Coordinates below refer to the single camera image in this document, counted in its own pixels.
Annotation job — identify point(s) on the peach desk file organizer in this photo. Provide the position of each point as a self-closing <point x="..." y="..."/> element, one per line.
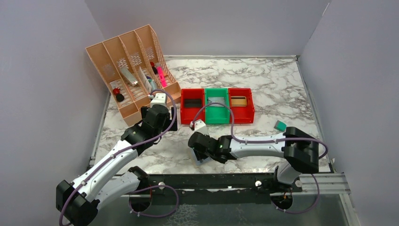
<point x="140" y="51"/>

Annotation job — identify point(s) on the black mounting rail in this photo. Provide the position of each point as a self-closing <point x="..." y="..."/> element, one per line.
<point x="203" y="189"/>

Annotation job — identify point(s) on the pink highlighter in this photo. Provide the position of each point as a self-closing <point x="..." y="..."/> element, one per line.
<point x="161" y="76"/>

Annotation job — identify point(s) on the gold credit card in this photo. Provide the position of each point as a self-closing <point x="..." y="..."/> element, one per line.
<point x="238" y="101"/>

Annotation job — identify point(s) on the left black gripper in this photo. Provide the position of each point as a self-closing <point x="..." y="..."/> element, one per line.
<point x="171" y="121"/>

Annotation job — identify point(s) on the black card in bin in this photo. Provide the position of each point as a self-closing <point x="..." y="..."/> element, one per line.
<point x="192" y="103"/>

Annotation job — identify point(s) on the teal eraser block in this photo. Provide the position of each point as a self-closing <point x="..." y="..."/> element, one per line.
<point x="280" y="126"/>

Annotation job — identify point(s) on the silver stapler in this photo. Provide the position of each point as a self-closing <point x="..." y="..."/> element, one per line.
<point x="129" y="76"/>

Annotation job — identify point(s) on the red bin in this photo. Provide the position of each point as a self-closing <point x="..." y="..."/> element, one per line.
<point x="242" y="115"/>
<point x="188" y="114"/>

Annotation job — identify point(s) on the grey card in bin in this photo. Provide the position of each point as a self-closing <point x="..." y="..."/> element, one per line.
<point x="216" y="101"/>

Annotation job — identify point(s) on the right red bin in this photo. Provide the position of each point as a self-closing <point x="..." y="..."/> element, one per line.
<point x="242" y="115"/>

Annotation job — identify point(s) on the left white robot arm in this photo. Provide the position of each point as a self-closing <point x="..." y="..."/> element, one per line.
<point x="80" y="200"/>

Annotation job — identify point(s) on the beige card holder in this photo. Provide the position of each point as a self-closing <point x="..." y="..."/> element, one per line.
<point x="198" y="158"/>

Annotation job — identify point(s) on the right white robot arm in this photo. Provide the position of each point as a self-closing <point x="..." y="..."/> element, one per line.
<point x="299" y="150"/>

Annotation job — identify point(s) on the green bin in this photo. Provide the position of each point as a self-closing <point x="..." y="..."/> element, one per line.
<point x="217" y="115"/>

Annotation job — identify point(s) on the red and black stamp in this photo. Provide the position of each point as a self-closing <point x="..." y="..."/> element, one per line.
<point x="118" y="96"/>

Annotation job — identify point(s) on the left red bin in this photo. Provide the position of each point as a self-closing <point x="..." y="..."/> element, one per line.
<point x="188" y="114"/>

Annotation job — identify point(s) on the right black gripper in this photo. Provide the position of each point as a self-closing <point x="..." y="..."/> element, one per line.
<point x="199" y="152"/>

